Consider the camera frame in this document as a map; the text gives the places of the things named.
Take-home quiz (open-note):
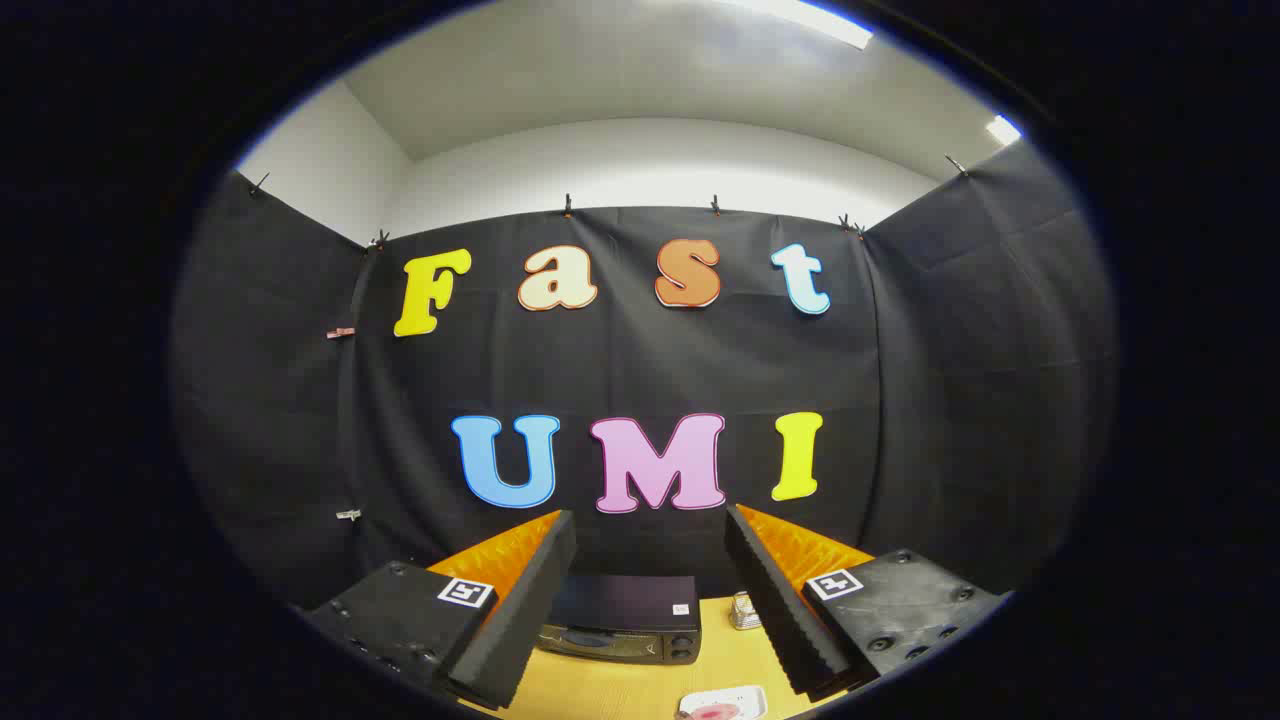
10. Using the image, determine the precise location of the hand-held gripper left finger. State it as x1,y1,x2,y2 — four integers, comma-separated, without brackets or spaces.
300,510,579,713

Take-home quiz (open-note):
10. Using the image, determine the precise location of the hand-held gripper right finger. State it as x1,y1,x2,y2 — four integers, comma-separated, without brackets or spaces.
725,503,1011,701

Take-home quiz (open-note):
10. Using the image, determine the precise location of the white square food plate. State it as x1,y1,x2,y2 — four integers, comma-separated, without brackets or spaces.
678,685,769,720

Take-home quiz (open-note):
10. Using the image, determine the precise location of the black toaster oven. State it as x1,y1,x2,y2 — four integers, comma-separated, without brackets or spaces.
537,573,703,666

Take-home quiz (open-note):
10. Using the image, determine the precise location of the row of black backdrop clamps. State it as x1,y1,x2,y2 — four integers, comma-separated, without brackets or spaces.
248,155,971,251

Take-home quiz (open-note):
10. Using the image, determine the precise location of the long ceiling light panel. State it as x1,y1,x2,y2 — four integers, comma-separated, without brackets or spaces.
735,0,876,51

